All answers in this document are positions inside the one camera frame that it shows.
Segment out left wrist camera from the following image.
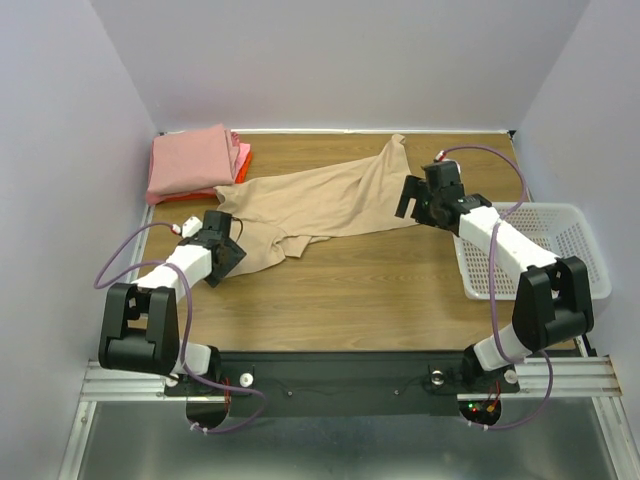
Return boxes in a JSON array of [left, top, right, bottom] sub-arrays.
[[171, 216, 203, 238]]

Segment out beige t shirt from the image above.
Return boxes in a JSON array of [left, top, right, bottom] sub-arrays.
[[217, 134, 414, 277]]

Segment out folded light pink t shirt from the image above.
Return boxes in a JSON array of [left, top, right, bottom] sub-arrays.
[[235, 143, 251, 179]]

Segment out white plastic basket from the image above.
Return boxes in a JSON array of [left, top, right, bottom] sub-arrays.
[[453, 202, 612, 300]]

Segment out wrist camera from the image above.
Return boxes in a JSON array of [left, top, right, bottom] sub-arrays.
[[171, 216, 203, 238], [434, 150, 449, 163]]

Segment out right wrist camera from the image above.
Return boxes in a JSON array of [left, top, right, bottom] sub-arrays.
[[434, 150, 449, 163]]

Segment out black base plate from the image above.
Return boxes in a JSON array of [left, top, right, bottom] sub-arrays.
[[164, 349, 521, 419]]

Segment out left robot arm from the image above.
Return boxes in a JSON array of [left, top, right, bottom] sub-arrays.
[[94, 210, 246, 394]]

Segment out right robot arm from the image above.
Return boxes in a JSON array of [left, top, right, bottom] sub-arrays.
[[396, 160, 594, 390]]

